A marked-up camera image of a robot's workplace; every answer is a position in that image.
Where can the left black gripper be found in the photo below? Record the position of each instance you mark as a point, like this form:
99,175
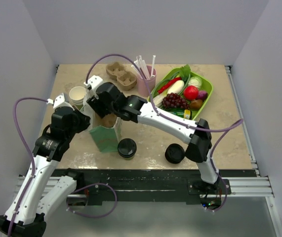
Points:
85,120

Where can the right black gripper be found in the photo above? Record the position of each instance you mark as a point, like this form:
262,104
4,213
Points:
97,104

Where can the printed paper takeout bag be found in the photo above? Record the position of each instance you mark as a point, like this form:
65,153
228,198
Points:
106,139

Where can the black plastic cup lid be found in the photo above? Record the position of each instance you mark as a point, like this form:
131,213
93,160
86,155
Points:
127,146

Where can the green paper coffee cup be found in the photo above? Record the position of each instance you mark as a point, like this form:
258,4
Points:
127,157

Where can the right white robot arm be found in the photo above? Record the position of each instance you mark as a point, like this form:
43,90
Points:
194,134

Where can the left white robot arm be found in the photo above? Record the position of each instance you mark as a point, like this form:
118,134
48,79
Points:
30,210

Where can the stack of pulp carriers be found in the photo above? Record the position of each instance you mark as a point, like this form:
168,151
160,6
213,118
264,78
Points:
125,79

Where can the stack of paper cups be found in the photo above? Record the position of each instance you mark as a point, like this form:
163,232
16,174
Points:
77,94

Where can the pink straw holder cup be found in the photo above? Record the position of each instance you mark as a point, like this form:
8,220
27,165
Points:
144,87

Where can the purple grape bunch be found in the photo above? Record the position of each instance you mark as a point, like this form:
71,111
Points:
174,101

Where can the white radish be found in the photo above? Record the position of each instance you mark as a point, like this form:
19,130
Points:
176,88

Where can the red chili pepper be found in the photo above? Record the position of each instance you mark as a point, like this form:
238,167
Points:
169,84

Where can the green plastic tray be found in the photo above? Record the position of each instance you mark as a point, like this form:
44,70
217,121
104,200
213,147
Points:
182,93

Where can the green glass bottle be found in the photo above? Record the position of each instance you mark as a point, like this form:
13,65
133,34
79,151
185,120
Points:
185,114

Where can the green leafy vegetable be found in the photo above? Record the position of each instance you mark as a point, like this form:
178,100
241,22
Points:
185,73

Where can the red tomato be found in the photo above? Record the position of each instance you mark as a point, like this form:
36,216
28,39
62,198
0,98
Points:
190,93

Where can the stack of black lids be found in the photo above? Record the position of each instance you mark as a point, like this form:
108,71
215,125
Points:
174,153

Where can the green cabbage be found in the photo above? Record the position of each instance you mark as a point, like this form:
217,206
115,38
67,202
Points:
195,81

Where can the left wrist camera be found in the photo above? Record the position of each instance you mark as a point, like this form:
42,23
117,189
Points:
61,100

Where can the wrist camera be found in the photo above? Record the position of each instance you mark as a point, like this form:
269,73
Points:
61,100
92,84

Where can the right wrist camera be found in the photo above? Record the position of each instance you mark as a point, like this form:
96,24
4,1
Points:
92,84

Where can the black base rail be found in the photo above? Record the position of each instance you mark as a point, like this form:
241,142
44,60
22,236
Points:
96,186

